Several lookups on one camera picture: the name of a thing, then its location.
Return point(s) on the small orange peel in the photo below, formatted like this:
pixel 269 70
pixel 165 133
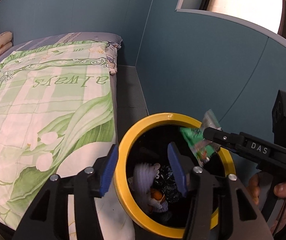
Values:
pixel 157 195

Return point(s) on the silver foil snack wrapper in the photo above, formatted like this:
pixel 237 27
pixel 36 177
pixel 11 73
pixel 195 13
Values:
pixel 201 148

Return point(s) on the person's right hand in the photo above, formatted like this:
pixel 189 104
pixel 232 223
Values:
pixel 279 190

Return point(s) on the yellow rimmed black trash bin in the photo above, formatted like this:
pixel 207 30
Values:
pixel 146 142

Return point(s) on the green white floral quilt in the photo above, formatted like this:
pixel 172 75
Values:
pixel 55 101

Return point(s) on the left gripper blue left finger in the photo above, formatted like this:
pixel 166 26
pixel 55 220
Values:
pixel 107 169

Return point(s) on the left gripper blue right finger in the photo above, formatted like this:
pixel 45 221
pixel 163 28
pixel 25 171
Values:
pixel 177 168

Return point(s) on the lavender foam fruit net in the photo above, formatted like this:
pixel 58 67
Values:
pixel 142 181

